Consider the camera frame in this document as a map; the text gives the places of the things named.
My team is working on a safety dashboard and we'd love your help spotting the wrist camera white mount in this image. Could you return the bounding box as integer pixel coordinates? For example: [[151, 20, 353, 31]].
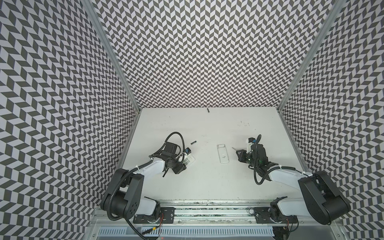
[[246, 138, 257, 153], [184, 148, 192, 158]]

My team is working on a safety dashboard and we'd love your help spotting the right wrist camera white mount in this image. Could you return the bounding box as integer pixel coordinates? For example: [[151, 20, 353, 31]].
[[246, 138, 257, 153]]

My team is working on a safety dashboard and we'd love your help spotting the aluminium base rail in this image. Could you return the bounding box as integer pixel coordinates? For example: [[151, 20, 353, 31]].
[[89, 198, 343, 227]]

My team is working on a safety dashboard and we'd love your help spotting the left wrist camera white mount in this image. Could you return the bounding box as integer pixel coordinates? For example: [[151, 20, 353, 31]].
[[184, 148, 192, 158]]

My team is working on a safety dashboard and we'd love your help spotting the white remote with back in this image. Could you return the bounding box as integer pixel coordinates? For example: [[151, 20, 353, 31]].
[[217, 144, 230, 164]]

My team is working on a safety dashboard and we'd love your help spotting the white remote with barcode label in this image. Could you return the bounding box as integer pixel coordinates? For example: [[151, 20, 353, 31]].
[[183, 154, 196, 166]]

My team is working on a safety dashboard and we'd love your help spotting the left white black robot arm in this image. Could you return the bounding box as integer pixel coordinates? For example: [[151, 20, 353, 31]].
[[100, 142, 191, 223]]

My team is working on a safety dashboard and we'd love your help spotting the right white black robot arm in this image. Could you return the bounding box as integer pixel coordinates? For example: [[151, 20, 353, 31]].
[[236, 141, 351, 225]]

